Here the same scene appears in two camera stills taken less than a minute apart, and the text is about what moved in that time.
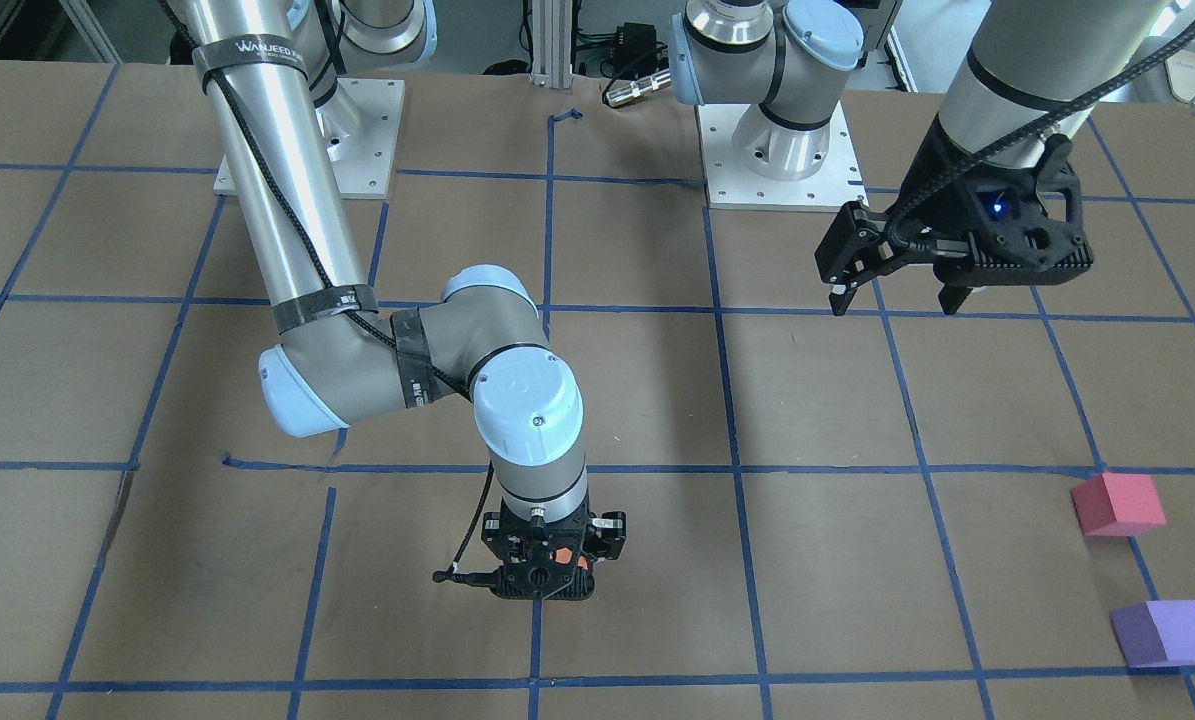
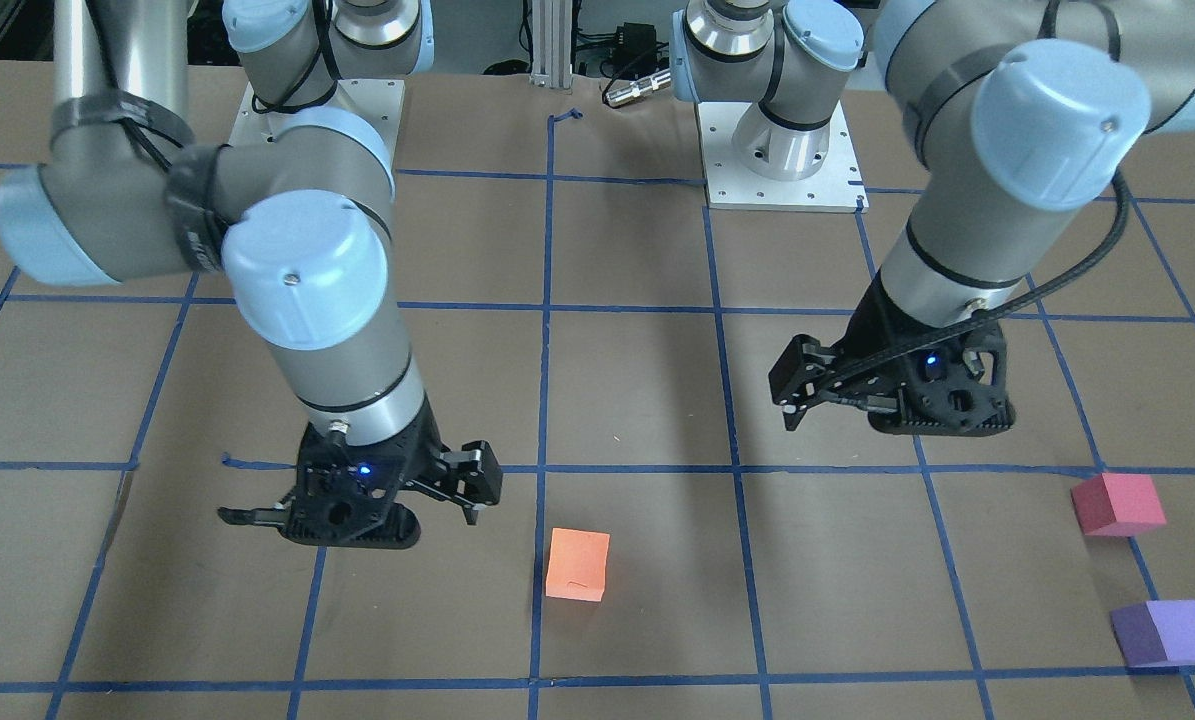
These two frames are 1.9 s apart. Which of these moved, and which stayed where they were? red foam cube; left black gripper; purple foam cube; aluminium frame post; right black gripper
Moved: left black gripper; right black gripper
Stayed: purple foam cube; aluminium frame post; red foam cube
